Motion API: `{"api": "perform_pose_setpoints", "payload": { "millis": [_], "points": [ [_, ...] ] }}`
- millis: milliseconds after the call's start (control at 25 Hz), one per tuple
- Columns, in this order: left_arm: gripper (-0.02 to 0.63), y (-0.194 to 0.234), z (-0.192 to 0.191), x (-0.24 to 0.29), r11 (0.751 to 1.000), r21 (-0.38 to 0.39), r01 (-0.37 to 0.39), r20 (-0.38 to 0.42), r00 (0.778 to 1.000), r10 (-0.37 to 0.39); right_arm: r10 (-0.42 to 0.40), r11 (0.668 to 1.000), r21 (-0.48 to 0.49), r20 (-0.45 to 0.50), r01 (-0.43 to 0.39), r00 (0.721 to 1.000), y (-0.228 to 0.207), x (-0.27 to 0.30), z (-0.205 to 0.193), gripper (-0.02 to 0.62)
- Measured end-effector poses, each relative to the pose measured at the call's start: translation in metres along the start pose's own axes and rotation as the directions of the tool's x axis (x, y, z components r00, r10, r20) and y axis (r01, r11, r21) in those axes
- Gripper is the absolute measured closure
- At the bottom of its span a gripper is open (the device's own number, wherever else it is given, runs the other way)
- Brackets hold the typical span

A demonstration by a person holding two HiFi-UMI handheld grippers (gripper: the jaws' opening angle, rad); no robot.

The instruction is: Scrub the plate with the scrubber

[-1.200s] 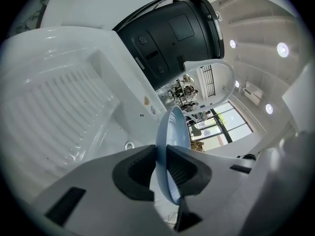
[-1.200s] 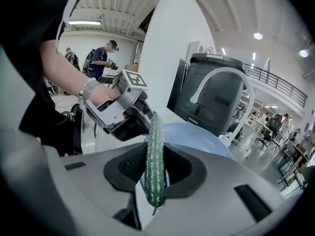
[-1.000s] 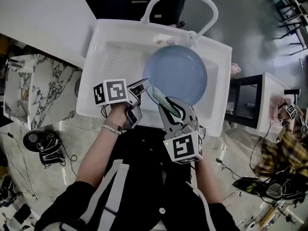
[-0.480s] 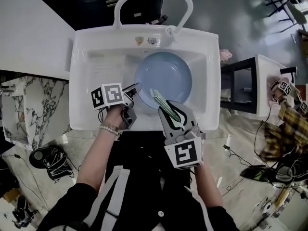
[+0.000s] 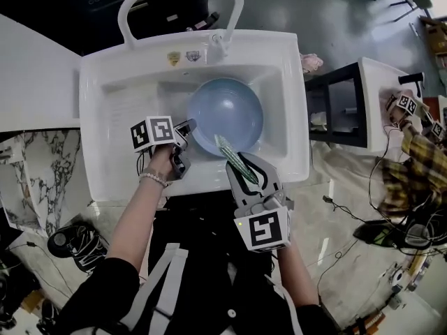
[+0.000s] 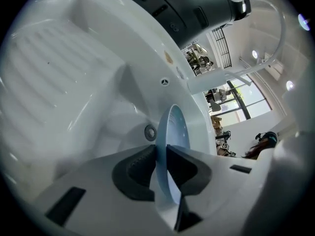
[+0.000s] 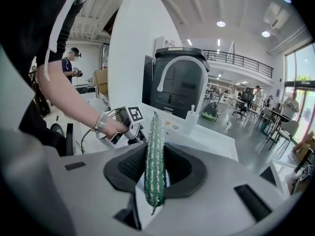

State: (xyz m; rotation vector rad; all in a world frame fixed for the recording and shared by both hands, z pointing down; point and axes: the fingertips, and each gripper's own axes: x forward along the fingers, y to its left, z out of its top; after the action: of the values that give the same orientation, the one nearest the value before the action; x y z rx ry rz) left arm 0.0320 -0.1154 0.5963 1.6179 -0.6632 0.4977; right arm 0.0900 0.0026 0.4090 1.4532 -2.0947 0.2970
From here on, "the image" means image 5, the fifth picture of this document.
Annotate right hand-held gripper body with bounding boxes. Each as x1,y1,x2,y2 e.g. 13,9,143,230
233,190,295,253

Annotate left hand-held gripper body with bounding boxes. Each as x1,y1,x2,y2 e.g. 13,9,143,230
131,116,192,181

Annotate green white dish sponge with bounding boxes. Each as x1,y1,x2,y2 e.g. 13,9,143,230
213,133,260,184

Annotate blue round bowl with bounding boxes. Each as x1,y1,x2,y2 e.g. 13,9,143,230
186,77,265,158

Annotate person's right forearm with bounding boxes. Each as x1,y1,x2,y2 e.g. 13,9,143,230
277,242,321,308

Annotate person's left forearm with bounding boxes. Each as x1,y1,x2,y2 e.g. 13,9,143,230
104,178,168,274

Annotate person's left hand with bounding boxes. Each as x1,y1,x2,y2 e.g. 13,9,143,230
144,144,177,185

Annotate white sink basin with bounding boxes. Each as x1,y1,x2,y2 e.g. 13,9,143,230
78,29,311,202

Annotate person's black top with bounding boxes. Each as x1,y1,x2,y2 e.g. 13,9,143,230
52,186,336,335

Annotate marble pattern cabinet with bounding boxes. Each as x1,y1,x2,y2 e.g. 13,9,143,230
0,129,88,237

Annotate pink cloth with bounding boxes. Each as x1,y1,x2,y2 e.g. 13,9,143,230
300,52,324,75

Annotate white curved faucet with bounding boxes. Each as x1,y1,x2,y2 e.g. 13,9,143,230
117,0,244,57

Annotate dark grey cabinet machine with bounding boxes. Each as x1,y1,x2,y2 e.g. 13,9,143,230
69,0,224,52

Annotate black shoe white laces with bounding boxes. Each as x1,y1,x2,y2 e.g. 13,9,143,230
47,221,109,275

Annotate yellow plaid cloth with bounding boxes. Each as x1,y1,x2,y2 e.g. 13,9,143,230
366,117,447,223

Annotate black faucet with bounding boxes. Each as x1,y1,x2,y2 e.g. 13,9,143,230
397,72,425,99

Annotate cardboard boxes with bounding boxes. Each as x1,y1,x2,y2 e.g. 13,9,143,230
420,15,447,69

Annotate white bead bracelet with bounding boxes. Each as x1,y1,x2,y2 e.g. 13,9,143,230
138,172,170,188

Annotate black floor cable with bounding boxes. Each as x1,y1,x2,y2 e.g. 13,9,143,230
10,241,74,299
323,194,381,225

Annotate white sink on black frame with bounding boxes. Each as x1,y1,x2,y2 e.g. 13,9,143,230
304,57,425,155

